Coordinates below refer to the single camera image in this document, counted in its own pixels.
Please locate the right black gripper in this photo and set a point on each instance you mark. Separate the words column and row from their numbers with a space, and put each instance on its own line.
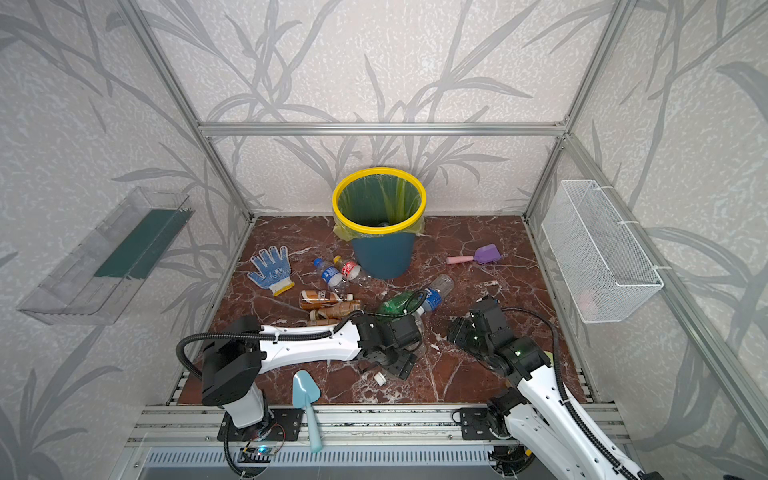
column 474, row 327

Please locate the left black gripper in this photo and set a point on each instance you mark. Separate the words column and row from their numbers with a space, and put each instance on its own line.
column 399, row 361

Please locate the clear ribbed bottle white cap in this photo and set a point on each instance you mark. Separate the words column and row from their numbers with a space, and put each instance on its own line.
column 382, row 379

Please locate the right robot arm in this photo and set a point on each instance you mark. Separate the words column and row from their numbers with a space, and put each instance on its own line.
column 538, row 410

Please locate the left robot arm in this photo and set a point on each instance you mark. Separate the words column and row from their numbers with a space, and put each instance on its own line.
column 228, row 363

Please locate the teal bin with yellow rim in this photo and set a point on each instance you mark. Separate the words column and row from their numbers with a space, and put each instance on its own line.
column 386, row 257

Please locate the yellow-green bin liner bag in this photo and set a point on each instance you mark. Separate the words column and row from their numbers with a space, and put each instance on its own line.
column 378, row 201

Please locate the green Sprite bottle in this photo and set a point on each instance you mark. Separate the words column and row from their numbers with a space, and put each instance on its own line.
column 401, row 304

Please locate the middle brown coffee bottle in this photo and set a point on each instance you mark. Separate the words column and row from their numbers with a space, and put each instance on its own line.
column 336, row 311

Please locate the brown coffee bottle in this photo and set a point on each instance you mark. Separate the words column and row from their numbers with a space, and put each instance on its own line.
column 313, row 299
column 336, row 311
column 322, row 322

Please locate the blue label water bottle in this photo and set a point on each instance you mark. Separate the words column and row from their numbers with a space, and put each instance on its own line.
column 436, row 293

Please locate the bottom brown coffee bottle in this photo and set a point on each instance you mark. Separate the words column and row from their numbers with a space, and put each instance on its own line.
column 322, row 322

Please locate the red label bottle yellow cap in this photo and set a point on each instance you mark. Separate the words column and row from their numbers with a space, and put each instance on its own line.
column 351, row 270

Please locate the purple pink toy scoop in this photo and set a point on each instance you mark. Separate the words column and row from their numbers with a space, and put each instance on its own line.
column 483, row 255

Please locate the Pepsi bottle blue cap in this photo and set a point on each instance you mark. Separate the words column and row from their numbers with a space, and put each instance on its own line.
column 333, row 279

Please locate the top brown coffee bottle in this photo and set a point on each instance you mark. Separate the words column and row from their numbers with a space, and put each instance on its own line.
column 313, row 299

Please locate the light blue plastic trowel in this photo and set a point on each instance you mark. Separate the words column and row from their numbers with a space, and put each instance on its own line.
column 304, row 393

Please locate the blue dotted work glove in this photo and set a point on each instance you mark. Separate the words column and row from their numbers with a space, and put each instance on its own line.
column 272, row 270

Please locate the small circuit board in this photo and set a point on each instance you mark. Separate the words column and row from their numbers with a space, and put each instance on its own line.
column 257, row 455

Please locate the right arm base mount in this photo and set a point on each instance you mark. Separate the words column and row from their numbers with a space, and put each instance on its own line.
column 480, row 424

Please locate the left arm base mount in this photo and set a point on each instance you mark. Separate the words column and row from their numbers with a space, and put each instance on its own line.
column 279, row 424

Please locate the white wire mesh basket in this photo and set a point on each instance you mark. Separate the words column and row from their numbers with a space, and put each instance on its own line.
column 607, row 273

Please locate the aluminium front rail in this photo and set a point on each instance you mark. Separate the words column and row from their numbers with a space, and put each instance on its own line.
column 340, row 425

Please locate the clear acrylic wall shelf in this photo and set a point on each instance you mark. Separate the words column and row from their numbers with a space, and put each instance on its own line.
column 95, row 283

